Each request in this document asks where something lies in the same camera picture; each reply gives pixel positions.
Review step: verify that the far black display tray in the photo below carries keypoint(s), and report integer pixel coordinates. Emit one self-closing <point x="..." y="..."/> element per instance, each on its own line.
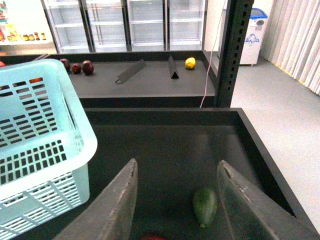
<point x="151" y="87"/>

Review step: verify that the black triangular divider bar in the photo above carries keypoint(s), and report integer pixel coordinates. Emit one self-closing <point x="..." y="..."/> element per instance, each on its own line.
<point x="173" y="72"/>

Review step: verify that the black perforated shelf post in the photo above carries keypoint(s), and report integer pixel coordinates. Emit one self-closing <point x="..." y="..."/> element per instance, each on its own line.
<point x="235" y="27"/>

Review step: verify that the glass door refrigerator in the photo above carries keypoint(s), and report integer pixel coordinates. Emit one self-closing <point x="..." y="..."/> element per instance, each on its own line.
<point x="109" y="26"/>

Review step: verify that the white vertical curtain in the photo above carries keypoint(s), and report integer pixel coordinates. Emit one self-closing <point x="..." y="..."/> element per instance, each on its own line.
<point x="292" y="40"/>

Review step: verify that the dark red apple right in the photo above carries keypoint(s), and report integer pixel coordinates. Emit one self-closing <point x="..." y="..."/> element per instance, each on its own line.
<point x="87" y="67"/>

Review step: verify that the green avocado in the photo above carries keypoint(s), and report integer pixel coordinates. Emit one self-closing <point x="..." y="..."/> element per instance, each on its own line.
<point x="205" y="205"/>

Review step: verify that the near black display tray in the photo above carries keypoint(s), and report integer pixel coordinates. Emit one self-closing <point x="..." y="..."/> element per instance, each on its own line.
<point x="177" y="152"/>

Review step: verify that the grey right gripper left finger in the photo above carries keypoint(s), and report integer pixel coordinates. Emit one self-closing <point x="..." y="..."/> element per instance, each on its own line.
<point x="110" y="215"/>

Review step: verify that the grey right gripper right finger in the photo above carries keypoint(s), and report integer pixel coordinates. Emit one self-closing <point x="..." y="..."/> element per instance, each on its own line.
<point x="251" y="214"/>

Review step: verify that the black display tray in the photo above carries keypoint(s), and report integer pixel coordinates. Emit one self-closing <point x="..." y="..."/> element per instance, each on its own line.
<point x="151" y="87"/>
<point x="177" y="152"/>

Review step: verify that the light blue plastic basket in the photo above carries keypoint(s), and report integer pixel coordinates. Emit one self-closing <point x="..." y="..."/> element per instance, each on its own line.
<point x="46" y="142"/>

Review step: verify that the dark red apple back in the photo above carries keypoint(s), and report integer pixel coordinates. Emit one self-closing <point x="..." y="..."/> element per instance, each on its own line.
<point x="66" y="64"/>

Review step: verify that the red orange mango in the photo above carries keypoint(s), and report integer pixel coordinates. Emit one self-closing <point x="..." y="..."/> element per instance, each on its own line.
<point x="150" y="236"/>

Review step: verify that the orange red tomato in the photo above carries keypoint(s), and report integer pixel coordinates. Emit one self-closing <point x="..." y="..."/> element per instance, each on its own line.
<point x="36" y="80"/>

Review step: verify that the white blue chest freezer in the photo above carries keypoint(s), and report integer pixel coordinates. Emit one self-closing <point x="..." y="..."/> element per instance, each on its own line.
<point x="254" y="37"/>

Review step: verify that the yellow lemon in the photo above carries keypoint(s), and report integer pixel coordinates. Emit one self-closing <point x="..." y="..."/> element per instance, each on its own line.
<point x="190" y="63"/>

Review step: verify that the small dark red apple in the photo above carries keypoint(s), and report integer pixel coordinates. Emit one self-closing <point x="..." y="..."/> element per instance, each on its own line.
<point x="76" y="68"/>

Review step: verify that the flat grey divider bar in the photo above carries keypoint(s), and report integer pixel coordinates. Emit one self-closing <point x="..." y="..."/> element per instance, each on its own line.
<point x="131" y="71"/>

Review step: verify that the jars on white shelf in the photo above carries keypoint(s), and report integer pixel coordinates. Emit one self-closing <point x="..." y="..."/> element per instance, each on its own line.
<point x="14" y="37"/>

